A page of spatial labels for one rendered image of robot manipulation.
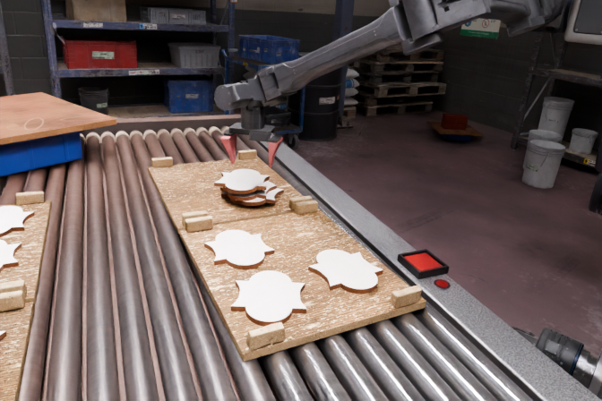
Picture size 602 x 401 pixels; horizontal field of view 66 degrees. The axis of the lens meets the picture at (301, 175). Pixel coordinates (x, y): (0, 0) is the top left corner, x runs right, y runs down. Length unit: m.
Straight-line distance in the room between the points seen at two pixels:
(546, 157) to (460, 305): 3.61
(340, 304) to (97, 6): 4.57
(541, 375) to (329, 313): 0.34
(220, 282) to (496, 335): 0.49
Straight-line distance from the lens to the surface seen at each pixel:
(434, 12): 0.85
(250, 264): 0.91
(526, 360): 0.87
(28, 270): 0.99
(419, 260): 1.03
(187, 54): 5.29
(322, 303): 0.84
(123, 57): 5.13
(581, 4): 1.33
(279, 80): 1.03
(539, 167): 4.54
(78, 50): 5.07
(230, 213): 1.13
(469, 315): 0.92
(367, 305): 0.85
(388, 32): 0.88
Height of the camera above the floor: 1.43
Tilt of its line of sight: 21 degrees down
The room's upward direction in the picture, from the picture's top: 4 degrees clockwise
